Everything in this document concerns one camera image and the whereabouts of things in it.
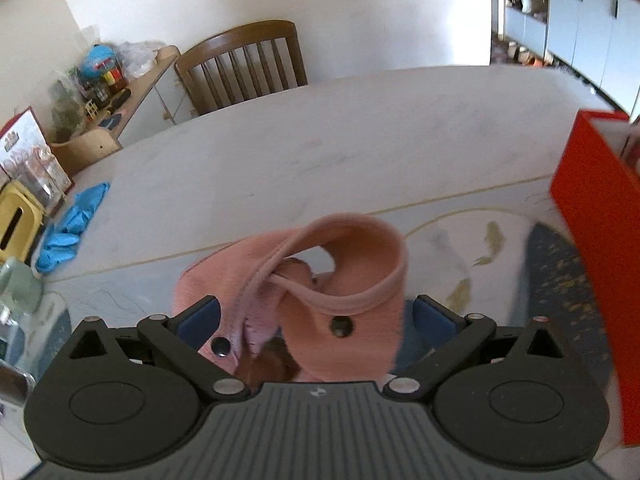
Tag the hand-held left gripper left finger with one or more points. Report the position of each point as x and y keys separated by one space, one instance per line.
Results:
x=200 y=320

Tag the yellow tissue box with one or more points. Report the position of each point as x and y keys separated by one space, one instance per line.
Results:
x=17 y=230

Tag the pink knitted doll clothing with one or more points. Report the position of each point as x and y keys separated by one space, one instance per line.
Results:
x=350 y=255

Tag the wooden chair with slatted back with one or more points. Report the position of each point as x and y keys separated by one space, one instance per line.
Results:
x=235 y=40

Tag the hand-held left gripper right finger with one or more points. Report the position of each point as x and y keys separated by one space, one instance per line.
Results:
x=432 y=320

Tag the dried plant bunch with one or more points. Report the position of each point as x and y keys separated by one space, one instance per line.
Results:
x=65 y=105

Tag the wooden side cabinet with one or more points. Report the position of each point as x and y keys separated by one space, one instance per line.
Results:
x=145 y=105

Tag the red printed gift box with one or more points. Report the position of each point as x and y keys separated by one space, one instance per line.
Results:
x=30 y=160

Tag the clear plastic bag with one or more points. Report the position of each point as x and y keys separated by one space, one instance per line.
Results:
x=137 y=57

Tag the red and white cardboard box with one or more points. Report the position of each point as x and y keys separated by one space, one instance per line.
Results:
x=590 y=200

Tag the colourful globe toy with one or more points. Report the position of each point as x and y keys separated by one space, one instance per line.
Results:
x=100 y=62

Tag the low white cabinet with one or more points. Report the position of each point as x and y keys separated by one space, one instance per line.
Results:
x=525 y=30

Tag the tall white cabinet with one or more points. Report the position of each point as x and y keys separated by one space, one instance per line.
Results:
x=590 y=35

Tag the green cup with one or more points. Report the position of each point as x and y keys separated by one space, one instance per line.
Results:
x=20 y=285

